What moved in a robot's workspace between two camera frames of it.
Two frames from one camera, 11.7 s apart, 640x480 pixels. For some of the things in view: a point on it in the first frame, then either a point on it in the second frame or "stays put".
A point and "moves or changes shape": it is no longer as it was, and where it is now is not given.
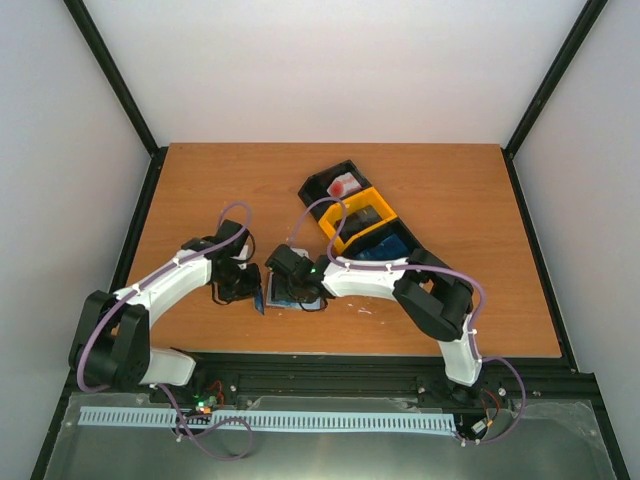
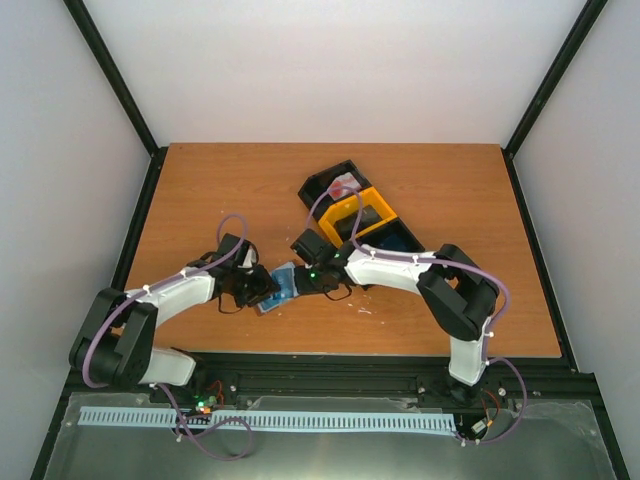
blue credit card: x=291 y=304 moves or changes shape
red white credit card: x=343 y=186 stays put
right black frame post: x=577 y=37 stays put
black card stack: x=358 y=219 stays put
